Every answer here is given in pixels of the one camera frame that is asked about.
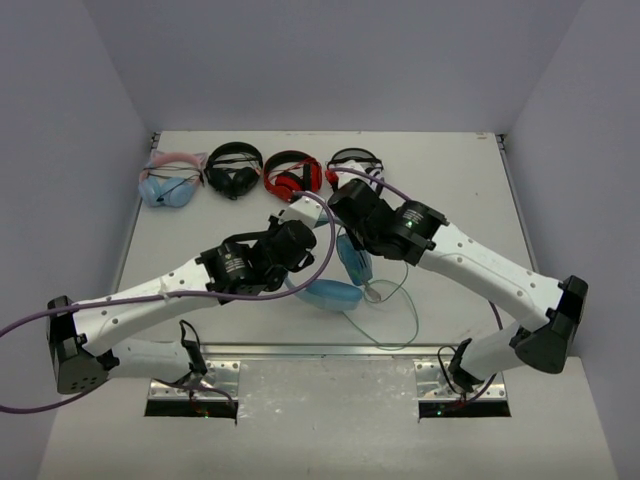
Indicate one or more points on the light blue over-ear headphones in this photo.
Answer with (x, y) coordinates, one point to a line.
(333, 295)

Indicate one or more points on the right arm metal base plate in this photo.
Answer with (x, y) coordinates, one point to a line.
(439, 398)

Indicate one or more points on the red black headphones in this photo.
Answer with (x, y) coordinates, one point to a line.
(288, 172)

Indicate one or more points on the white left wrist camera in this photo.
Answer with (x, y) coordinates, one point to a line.
(306, 209)

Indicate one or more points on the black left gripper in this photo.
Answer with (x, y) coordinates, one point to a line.
(304, 248)

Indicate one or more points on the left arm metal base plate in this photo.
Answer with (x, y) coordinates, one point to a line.
(216, 396)

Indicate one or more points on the pink blue cat-ear headphones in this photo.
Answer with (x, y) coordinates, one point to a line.
(171, 179)

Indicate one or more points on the red white right wrist camera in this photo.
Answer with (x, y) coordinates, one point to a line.
(345, 170)

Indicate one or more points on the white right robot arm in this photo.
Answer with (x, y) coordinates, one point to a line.
(546, 311)

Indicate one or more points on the aluminium table edge rail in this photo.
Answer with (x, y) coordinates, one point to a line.
(264, 351)

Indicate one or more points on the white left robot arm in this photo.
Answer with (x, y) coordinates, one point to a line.
(94, 341)

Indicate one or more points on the white black headphones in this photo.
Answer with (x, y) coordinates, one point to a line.
(358, 158)

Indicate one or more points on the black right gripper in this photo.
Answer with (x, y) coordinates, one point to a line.
(356, 241)

